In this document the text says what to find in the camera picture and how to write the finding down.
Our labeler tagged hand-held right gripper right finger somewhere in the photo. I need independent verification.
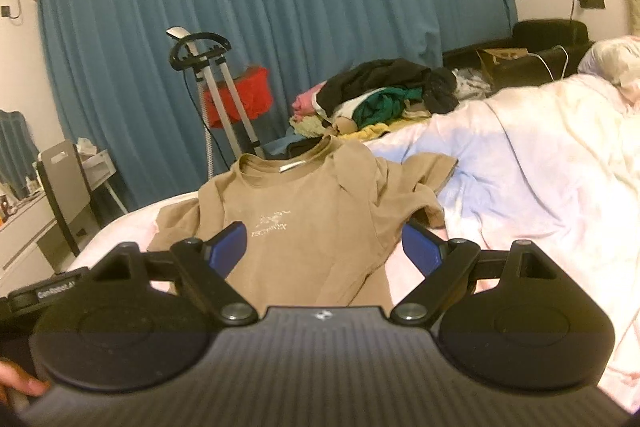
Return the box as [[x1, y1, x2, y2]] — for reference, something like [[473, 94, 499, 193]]
[[390, 221, 559, 326]]

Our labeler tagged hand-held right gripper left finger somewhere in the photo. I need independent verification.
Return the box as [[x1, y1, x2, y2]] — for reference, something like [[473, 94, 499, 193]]
[[91, 221, 258, 326]]

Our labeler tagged tan printed t-shirt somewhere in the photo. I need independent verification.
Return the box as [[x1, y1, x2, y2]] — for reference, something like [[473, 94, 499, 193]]
[[147, 134, 459, 308]]

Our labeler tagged pile of clothes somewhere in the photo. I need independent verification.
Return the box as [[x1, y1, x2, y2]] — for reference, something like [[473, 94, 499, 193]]
[[290, 59, 461, 140]]

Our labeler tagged person's left hand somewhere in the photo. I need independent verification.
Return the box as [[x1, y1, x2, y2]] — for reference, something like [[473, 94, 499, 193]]
[[0, 359, 51, 404]]

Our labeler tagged white desk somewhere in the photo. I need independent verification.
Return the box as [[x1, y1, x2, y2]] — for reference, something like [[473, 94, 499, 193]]
[[0, 192, 66, 283]]

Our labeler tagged colourful desk clutter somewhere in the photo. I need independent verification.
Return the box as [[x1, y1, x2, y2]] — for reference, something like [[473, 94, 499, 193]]
[[0, 179, 43, 218]]

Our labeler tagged blue cloth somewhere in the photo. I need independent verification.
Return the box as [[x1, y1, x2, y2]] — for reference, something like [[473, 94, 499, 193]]
[[262, 137, 321, 160]]

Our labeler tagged grey chair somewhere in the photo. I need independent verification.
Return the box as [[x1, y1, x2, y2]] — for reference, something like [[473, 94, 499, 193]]
[[35, 139, 108, 258]]

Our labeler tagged white pink blanket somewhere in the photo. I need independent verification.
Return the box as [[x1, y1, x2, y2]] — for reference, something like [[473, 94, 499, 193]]
[[65, 74, 640, 413]]

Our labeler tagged white side table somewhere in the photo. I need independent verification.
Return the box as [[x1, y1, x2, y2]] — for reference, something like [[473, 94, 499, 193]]
[[75, 137, 128, 215]]

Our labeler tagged red bag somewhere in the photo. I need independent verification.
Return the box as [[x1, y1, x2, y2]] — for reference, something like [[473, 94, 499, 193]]
[[202, 66, 273, 128]]

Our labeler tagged mirror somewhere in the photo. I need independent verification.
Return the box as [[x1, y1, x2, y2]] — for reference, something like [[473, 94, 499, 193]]
[[0, 109, 41, 200]]

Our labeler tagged white cloth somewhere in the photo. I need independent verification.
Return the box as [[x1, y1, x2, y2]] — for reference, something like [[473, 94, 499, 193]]
[[452, 68, 496, 102]]

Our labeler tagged garment steamer stand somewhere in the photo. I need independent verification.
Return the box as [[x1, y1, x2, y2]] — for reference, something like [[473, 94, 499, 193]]
[[166, 27, 266, 180]]

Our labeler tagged cardboard box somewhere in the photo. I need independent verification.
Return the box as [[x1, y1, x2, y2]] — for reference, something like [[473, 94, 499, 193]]
[[475, 48, 531, 80]]

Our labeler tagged black sofa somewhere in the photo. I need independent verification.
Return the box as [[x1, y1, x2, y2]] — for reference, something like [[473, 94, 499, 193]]
[[442, 19, 596, 90]]

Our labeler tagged white pillow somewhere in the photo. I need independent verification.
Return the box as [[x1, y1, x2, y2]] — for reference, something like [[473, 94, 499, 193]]
[[577, 36, 640, 100]]

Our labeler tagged white cable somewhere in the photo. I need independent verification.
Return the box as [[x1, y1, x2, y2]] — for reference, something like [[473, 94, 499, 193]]
[[527, 44, 572, 82]]

